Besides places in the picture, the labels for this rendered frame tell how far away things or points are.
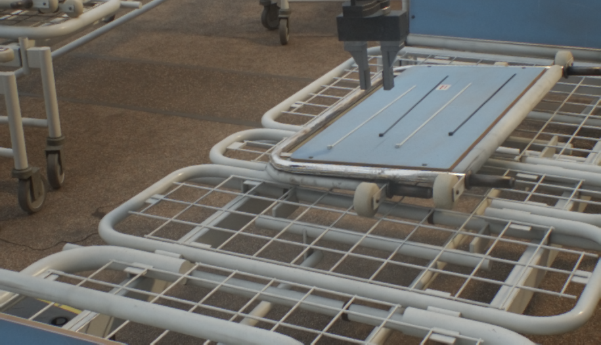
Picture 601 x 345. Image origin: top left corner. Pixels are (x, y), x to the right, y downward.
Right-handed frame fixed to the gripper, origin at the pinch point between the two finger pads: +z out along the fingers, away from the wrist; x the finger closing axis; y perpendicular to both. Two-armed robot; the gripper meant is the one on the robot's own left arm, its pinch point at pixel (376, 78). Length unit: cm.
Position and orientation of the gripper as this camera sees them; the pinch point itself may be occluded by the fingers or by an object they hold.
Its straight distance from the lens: 209.6
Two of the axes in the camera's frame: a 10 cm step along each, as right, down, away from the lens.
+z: 1.1, 9.4, 3.2
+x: -8.9, -0.5, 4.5
